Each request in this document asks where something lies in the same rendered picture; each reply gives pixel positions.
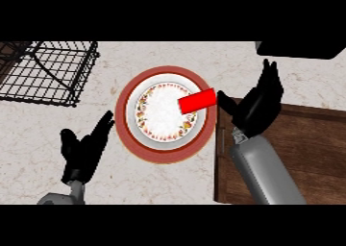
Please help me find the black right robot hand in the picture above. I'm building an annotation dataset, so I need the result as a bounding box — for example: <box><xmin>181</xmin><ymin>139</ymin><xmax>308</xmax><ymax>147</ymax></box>
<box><xmin>216</xmin><ymin>58</ymin><xmax>286</xmax><ymax>139</ymax></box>

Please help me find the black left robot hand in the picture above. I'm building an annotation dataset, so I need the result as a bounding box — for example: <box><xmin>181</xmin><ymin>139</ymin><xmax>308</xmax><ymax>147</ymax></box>
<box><xmin>60</xmin><ymin>110</ymin><xmax>117</xmax><ymax>185</ymax></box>

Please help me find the red can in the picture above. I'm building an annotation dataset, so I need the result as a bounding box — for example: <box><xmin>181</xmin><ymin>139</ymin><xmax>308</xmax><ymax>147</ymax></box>
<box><xmin>178</xmin><ymin>87</ymin><xmax>219</xmax><ymax>114</ymax></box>

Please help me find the brown wooden tray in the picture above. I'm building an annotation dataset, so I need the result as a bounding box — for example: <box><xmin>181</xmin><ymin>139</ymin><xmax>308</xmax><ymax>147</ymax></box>
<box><xmin>214</xmin><ymin>97</ymin><xmax>346</xmax><ymax>206</ymax></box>

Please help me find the white floral plate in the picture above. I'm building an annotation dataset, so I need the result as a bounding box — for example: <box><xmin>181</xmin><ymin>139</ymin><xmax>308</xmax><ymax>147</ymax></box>
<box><xmin>125</xmin><ymin>73</ymin><xmax>209</xmax><ymax>151</ymax></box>

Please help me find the red round placemat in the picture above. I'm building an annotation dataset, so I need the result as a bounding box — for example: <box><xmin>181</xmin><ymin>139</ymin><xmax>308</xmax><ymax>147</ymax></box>
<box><xmin>114</xmin><ymin>65</ymin><xmax>219</xmax><ymax>165</ymax></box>

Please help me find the black appliance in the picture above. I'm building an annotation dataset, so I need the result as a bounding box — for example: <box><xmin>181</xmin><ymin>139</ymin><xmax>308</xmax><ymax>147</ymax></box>
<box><xmin>255</xmin><ymin>40</ymin><xmax>346</xmax><ymax>61</ymax></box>

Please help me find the black wire basket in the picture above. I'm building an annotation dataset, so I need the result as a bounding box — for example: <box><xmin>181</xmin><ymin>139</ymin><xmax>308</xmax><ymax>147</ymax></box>
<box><xmin>0</xmin><ymin>40</ymin><xmax>103</xmax><ymax>108</ymax></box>

